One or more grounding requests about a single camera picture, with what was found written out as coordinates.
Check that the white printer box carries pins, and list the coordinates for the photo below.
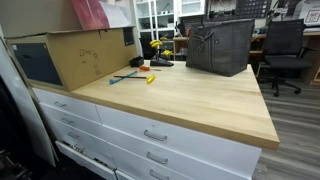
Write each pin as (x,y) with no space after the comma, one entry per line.
(310,15)

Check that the wooden desk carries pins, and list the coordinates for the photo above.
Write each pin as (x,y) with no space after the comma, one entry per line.
(311,32)

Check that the white shelf unit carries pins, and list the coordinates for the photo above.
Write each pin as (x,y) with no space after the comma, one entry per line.
(154,16)

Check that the blue bar tool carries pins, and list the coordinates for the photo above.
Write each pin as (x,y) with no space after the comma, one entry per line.
(123,77)

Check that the black chair back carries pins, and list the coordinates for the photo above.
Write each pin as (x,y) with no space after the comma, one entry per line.
(146,46)

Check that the white wall cabinet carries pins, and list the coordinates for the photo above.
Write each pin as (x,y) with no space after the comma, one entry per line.
(191,7)

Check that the small wooden table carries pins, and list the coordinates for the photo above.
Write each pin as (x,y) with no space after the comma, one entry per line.
(180,39)

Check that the black equipment frame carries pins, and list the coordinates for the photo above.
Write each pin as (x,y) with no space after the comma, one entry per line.
(10,140)

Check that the black pegboard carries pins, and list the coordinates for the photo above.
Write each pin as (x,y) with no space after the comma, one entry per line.
(253,8)

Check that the white sheet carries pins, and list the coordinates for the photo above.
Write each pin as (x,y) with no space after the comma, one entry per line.
(116,15)

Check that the small black box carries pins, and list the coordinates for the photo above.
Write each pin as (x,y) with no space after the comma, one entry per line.
(136,62)

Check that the white board panel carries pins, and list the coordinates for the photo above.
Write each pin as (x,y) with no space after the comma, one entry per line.
(20,100)

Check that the large cardboard box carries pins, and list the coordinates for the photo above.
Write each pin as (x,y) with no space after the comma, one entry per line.
(83,56)

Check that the dark grey tote bag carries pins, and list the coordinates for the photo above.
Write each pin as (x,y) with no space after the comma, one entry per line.
(223,50)

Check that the black office chair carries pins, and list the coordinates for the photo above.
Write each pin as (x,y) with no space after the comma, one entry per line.
(283,40)

